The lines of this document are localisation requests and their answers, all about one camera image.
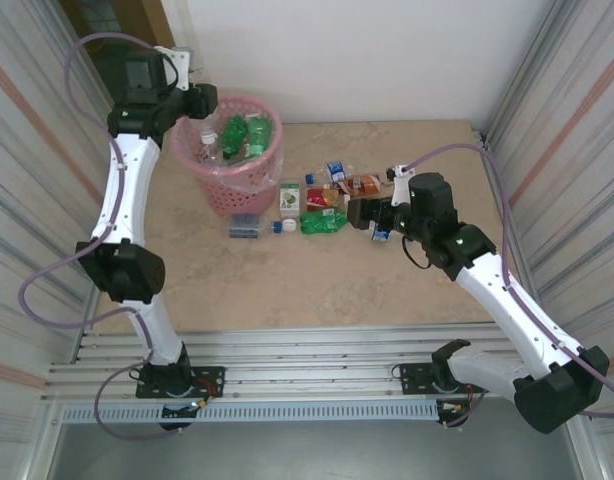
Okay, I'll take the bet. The clear bottle blue label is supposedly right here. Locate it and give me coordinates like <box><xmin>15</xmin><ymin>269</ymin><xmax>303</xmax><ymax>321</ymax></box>
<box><xmin>369</xmin><ymin>219</ymin><xmax>394</xmax><ymax>245</ymax></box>
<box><xmin>305</xmin><ymin>158</ymin><xmax>357</xmax><ymax>185</ymax></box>

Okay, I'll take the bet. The brown Nescafe bottle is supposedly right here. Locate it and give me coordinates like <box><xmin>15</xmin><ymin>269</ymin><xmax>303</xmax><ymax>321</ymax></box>
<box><xmin>336</xmin><ymin>172</ymin><xmax>386</xmax><ymax>197</ymax></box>

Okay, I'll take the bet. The crushed clear bottle white cap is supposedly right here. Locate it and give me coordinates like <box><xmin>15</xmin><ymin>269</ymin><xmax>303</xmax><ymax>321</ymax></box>
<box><xmin>196</xmin><ymin>124</ymin><xmax>226</xmax><ymax>166</ymax></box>

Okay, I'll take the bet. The crushed green plastic bottle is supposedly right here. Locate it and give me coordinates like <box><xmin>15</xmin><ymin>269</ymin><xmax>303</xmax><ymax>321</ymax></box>
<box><xmin>299</xmin><ymin>208</ymin><xmax>349</xmax><ymax>236</ymax></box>

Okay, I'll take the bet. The red yellow label bottle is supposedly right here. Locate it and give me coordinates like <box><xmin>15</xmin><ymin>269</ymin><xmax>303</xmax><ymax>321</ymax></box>
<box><xmin>305</xmin><ymin>185</ymin><xmax>346</xmax><ymax>210</ymax></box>

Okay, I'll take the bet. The green white drink carton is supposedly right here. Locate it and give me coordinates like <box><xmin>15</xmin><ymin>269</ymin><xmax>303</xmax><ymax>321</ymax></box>
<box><xmin>279</xmin><ymin>182</ymin><xmax>303</xmax><ymax>217</ymax></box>

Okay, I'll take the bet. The crushed bottle dark blue label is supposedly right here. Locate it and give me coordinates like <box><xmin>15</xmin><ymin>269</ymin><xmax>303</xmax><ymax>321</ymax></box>
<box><xmin>226</xmin><ymin>213</ymin><xmax>266</xmax><ymax>239</ymax></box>

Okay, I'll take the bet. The clear plastic bin liner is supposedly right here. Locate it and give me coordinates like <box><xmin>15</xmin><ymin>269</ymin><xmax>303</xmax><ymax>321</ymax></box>
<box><xmin>171</xmin><ymin>107</ymin><xmax>286</xmax><ymax>194</ymax></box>

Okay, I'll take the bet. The pink plastic bin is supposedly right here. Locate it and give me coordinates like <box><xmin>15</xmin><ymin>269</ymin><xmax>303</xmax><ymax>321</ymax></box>
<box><xmin>169</xmin><ymin>94</ymin><xmax>283</xmax><ymax>220</ymax></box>

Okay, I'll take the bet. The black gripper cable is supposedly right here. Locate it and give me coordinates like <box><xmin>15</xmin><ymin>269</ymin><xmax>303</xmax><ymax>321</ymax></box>
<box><xmin>401</xmin><ymin>234</ymin><xmax>433</xmax><ymax>270</ymax></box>

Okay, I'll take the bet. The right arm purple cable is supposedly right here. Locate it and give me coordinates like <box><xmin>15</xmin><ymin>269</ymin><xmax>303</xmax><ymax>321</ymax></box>
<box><xmin>409</xmin><ymin>143</ymin><xmax>614</xmax><ymax>429</ymax></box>

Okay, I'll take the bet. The wooden door frame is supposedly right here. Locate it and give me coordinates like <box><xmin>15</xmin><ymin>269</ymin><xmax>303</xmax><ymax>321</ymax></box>
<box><xmin>136</xmin><ymin>0</ymin><xmax>194</xmax><ymax>101</ymax></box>

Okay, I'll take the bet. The aluminium rail frame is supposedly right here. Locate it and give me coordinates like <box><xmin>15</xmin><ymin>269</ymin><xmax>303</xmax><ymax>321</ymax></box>
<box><xmin>41</xmin><ymin>322</ymin><xmax>586</xmax><ymax>407</ymax></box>

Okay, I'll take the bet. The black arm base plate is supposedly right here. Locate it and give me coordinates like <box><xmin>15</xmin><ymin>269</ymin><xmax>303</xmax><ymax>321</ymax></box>
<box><xmin>136</xmin><ymin>365</ymin><xmax>226</xmax><ymax>401</ymax></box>
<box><xmin>397</xmin><ymin>362</ymin><xmax>490</xmax><ymax>399</ymax></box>

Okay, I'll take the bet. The grey slotted cable duct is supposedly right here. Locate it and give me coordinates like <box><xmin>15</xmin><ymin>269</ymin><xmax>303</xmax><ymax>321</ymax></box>
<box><xmin>61</xmin><ymin>402</ymin><xmax>441</xmax><ymax>424</ymax></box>

